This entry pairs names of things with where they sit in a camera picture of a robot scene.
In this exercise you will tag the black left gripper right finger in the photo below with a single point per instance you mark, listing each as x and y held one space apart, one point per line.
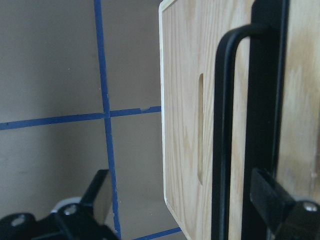
273 203

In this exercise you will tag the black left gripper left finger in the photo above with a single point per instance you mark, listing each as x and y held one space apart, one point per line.
97 190

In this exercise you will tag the wooden drawer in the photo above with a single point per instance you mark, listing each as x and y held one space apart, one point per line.
240 89

